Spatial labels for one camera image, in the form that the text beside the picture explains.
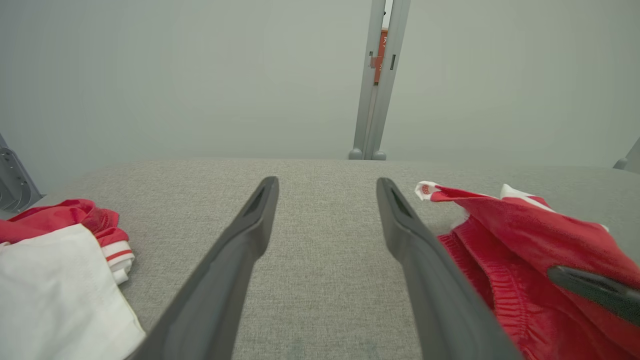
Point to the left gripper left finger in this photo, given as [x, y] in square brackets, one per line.
[215, 290]

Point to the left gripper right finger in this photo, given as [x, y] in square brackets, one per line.
[440, 300]

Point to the red sign behind door frame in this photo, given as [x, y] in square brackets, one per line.
[382, 55]

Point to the red Bulls basketball jersey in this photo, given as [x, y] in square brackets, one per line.
[50, 300]

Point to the grey metal door frame post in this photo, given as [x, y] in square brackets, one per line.
[372, 100]

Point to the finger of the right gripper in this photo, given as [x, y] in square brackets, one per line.
[600, 292]

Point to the grey angled frame leg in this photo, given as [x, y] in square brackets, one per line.
[631, 160]

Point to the grey metal bracket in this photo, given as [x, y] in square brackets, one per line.
[12, 180]

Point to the stack of red jerseys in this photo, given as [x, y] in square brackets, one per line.
[500, 225]

